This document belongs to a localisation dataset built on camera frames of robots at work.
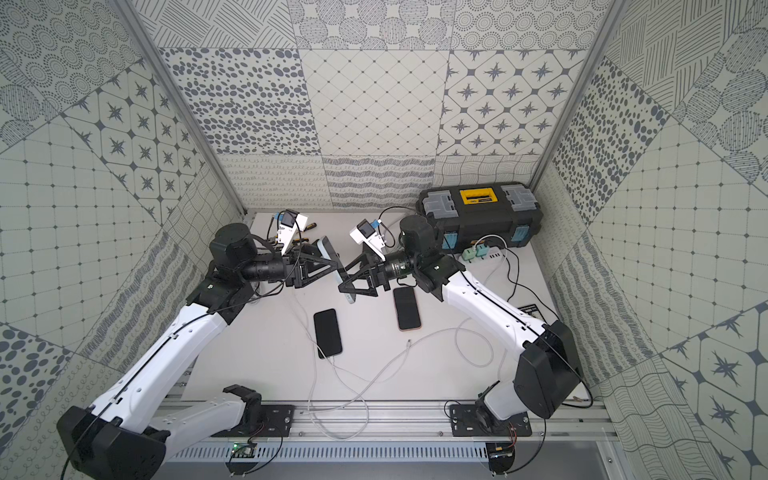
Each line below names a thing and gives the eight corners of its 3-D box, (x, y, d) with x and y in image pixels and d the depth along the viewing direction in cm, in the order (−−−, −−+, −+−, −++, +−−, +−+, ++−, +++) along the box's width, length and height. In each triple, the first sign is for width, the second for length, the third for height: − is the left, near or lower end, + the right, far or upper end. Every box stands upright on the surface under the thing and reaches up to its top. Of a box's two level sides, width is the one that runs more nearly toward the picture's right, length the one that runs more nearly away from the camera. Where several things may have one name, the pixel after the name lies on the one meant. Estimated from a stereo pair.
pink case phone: (398, 332, 91) (398, 329, 90) (393, 291, 100) (393, 288, 99) (421, 329, 92) (421, 326, 90) (413, 289, 101) (414, 286, 99)
